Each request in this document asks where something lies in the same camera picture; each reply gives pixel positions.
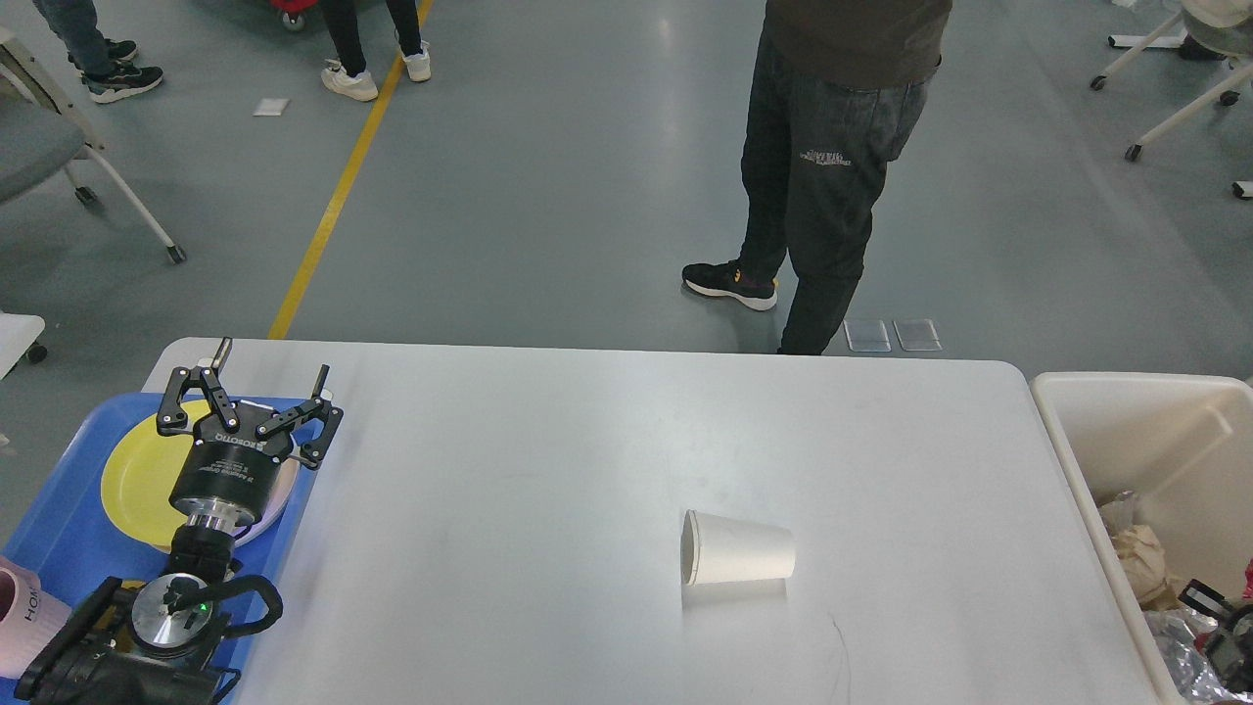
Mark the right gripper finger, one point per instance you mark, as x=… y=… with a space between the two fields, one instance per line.
x=1204 y=599

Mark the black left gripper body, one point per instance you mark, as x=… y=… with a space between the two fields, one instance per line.
x=238 y=472

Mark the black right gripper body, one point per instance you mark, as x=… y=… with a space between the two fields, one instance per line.
x=1229 y=650

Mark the aluminium foil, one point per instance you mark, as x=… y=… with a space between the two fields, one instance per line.
x=1118 y=514
x=1174 y=632

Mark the yellow plastic plate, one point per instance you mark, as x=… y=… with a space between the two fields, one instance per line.
x=140 y=469

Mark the pink mug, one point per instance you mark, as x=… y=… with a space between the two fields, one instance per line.
x=30 y=618

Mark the white paper cup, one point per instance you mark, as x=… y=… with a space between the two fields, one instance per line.
x=718 y=550

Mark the crushed red can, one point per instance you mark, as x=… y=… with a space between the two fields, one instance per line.
x=1248 y=588

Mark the brown paper ball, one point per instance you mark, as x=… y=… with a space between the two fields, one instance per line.
x=1143 y=560

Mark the pink plate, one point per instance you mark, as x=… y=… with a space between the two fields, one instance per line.
x=281 y=491

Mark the beige plastic bin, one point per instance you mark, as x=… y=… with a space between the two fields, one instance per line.
x=1183 y=444

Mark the white side table corner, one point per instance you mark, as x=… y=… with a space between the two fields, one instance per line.
x=18 y=333

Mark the grey office chair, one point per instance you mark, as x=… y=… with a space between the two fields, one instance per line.
x=43 y=131

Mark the person in blue jeans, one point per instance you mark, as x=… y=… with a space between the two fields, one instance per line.
x=106 y=66

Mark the right floor socket plate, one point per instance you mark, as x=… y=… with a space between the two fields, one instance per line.
x=918 y=335

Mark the floor socket plate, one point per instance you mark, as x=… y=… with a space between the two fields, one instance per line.
x=918 y=335
x=867 y=335

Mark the red cart on floor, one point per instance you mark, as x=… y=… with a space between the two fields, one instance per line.
x=292 y=15

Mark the left floor socket plate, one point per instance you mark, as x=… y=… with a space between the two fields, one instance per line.
x=867 y=335

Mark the white chair base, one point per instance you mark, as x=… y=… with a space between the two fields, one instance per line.
x=1207 y=43

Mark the person in dark clothes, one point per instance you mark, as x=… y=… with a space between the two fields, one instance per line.
x=837 y=89

